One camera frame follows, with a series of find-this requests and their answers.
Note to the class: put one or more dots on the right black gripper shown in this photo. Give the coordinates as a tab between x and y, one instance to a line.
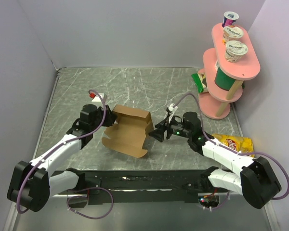
158	133

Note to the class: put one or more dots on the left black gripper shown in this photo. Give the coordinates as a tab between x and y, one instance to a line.
111	117

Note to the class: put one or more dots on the brown cardboard box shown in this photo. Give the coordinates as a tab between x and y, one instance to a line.
130	131

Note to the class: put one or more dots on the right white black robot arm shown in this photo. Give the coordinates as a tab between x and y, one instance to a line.
253	178

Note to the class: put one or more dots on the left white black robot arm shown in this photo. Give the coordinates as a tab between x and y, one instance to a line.
34	182

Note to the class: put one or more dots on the green snack bag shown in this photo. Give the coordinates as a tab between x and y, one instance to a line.
200	82

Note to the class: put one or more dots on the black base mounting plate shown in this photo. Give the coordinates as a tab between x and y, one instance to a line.
130	186

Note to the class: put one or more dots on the green cylindrical can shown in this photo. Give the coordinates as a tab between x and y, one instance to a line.
222	80

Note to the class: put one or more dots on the yellow chip bag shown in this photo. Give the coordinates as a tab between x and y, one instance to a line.
237	143

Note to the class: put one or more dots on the pink three-tier shelf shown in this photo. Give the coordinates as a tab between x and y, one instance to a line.
215	103

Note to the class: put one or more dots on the front Chobani yogurt cup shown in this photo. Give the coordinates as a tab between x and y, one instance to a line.
235	50

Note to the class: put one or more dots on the chobani yogurt cup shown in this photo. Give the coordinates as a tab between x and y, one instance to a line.
232	33
235	50

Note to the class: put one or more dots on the middle Chobani yogurt cup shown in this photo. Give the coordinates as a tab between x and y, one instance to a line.
232	33

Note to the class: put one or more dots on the purple lid yogurt cup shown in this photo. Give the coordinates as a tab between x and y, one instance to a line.
229	18

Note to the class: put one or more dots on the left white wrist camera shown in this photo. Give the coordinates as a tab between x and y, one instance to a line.
97	99

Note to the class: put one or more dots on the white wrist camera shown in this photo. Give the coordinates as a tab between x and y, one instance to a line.
97	99
171	110

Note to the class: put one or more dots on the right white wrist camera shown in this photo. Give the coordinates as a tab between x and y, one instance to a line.
171	110

